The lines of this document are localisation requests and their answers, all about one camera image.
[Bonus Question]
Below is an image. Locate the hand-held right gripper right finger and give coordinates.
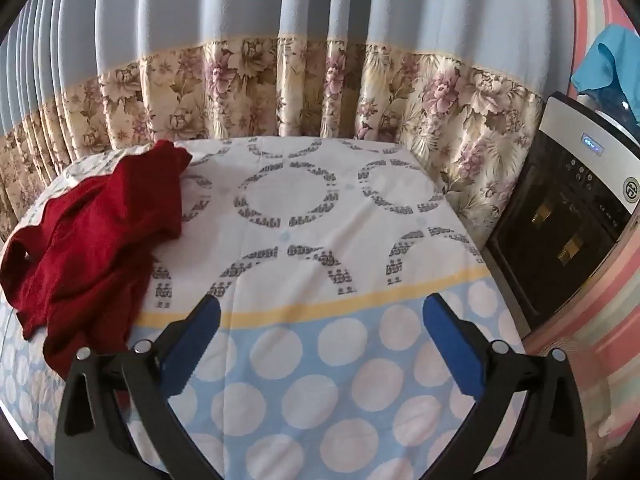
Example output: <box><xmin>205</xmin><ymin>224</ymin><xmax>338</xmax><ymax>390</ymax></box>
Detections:
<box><xmin>422</xmin><ymin>293</ymin><xmax>587</xmax><ymax>480</ymax></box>

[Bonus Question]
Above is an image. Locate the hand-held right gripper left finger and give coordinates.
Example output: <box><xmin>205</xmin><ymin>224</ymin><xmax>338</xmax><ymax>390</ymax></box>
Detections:
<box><xmin>55</xmin><ymin>294</ymin><xmax>223</xmax><ymax>480</ymax></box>

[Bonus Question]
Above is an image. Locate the red knitted sweater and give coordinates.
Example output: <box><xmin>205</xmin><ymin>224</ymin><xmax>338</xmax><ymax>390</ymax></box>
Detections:
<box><xmin>0</xmin><ymin>140</ymin><xmax>193</xmax><ymax>380</ymax></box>

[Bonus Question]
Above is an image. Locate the patterned bed sheet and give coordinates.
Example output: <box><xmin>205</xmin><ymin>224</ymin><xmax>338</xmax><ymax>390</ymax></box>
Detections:
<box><xmin>0</xmin><ymin>135</ymin><xmax>531</xmax><ymax>480</ymax></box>

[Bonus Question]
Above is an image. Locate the black and silver water dispenser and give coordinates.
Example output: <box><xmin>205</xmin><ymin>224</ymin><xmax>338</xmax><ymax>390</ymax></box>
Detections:
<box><xmin>485</xmin><ymin>91</ymin><xmax>640</xmax><ymax>341</ymax></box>

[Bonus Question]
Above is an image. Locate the blue cloth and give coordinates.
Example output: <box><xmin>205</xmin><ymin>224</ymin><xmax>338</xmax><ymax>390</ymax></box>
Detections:
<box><xmin>571</xmin><ymin>24</ymin><xmax>640</xmax><ymax>128</ymax></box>

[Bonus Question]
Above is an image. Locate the blue curtain with floral hem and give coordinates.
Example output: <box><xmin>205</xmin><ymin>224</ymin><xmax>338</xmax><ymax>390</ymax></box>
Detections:
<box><xmin>0</xmin><ymin>0</ymin><xmax>576</xmax><ymax>251</ymax></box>

